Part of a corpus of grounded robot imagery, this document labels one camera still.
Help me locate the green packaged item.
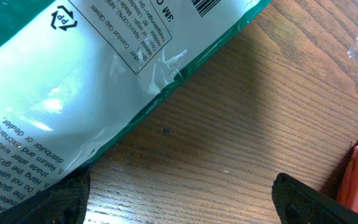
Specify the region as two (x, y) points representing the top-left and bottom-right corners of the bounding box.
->
(0, 0), (267, 213)

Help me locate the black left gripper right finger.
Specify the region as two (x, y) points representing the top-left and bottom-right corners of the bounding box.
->
(272, 173), (358, 224)

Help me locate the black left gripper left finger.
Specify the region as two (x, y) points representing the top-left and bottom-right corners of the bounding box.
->
(0, 170), (90, 224)

